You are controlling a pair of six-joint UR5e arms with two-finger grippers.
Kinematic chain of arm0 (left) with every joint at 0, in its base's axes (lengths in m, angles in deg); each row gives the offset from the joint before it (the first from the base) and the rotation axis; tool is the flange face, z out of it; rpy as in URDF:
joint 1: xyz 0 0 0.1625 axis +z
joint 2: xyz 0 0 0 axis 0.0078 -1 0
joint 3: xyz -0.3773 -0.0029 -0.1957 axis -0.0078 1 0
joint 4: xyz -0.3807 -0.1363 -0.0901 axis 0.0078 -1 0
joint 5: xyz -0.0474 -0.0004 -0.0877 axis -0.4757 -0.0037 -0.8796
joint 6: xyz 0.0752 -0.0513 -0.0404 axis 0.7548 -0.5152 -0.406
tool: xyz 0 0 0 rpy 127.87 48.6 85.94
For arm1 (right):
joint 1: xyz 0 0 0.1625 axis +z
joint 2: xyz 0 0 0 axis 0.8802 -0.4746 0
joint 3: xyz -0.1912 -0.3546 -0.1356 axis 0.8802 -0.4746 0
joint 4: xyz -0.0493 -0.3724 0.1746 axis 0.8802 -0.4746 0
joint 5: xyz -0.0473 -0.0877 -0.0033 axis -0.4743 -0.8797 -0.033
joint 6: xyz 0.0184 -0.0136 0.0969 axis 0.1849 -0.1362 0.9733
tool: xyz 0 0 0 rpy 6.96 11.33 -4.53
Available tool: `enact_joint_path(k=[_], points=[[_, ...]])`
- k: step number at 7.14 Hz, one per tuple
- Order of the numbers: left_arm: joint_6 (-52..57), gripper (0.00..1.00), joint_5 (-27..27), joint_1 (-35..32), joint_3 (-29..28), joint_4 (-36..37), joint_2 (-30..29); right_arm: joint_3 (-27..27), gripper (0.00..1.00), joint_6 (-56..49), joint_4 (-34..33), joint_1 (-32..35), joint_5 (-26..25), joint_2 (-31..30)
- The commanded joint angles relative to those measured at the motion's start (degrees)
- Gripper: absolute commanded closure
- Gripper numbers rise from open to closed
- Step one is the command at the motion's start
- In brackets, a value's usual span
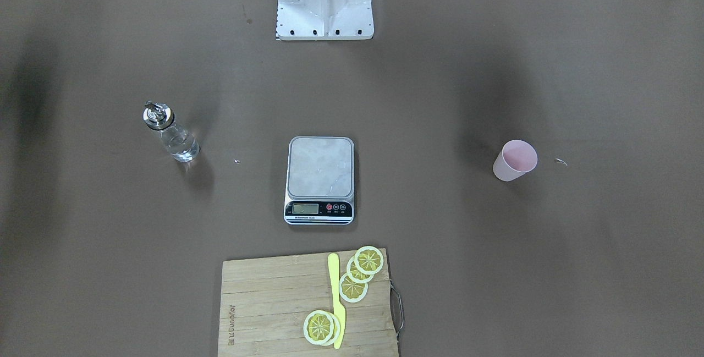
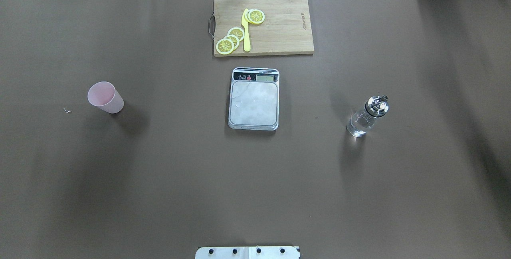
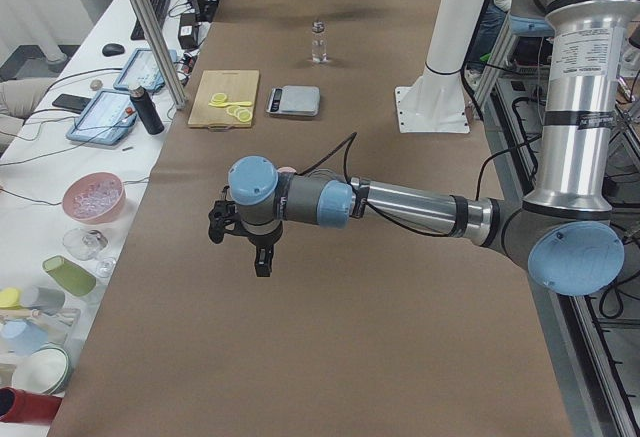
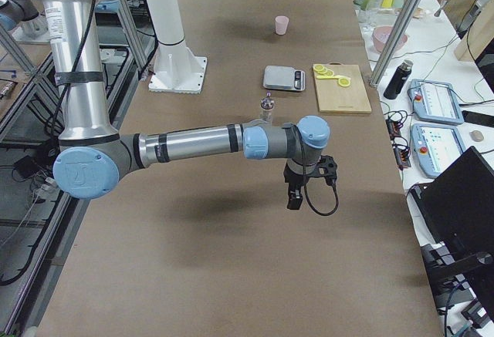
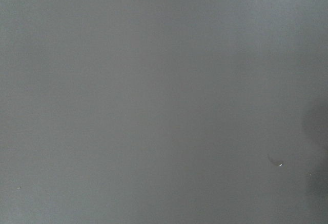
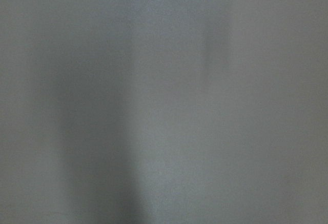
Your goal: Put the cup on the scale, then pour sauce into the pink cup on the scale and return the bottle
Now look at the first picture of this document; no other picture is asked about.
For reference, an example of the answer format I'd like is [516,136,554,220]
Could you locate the lemon slice lower of row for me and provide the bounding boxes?
[339,273,368,304]

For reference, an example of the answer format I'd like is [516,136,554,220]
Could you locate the lemon slice middle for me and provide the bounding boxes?
[345,257,374,284]

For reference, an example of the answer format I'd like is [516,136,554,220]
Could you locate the lemon slice top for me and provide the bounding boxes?
[353,246,385,275]

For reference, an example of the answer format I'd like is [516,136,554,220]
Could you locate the silver digital kitchen scale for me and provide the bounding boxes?
[283,136,355,225]

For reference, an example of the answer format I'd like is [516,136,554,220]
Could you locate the lemon slice behind near knife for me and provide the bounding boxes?
[324,312,342,346]

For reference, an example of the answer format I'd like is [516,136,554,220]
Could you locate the glass sauce bottle metal spout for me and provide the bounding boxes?
[142,101,200,162]

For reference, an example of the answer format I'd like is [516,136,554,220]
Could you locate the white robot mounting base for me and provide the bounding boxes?
[275,0,375,41]

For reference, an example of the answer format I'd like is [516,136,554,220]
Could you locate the bamboo cutting board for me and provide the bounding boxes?
[218,252,403,356]

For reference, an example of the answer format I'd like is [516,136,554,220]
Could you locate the lemon slice front near knife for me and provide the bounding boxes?
[302,310,333,346]

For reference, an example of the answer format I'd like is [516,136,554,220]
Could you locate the pink plastic cup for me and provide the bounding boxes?
[492,140,538,182]

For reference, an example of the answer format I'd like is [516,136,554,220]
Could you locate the yellow plastic knife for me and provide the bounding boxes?
[327,252,347,349]

